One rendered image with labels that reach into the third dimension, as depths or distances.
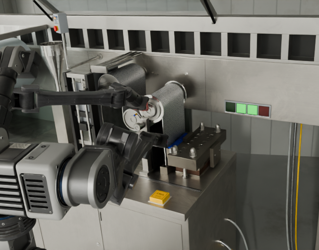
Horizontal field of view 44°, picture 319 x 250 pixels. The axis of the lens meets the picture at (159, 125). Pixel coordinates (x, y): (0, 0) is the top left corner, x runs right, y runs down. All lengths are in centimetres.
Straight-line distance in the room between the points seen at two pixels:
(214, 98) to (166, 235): 77
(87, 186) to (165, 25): 143
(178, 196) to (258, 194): 176
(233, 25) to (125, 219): 111
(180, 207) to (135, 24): 107
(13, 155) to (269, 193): 286
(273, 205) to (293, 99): 158
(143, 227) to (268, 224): 146
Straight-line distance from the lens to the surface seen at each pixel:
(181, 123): 219
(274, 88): 206
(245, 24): 204
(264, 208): 344
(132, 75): 216
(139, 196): 194
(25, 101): 168
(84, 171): 95
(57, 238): 254
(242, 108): 214
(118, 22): 239
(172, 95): 207
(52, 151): 100
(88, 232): 230
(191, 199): 189
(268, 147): 424
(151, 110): 198
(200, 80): 219
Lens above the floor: 194
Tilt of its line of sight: 23 degrees down
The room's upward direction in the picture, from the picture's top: 4 degrees counter-clockwise
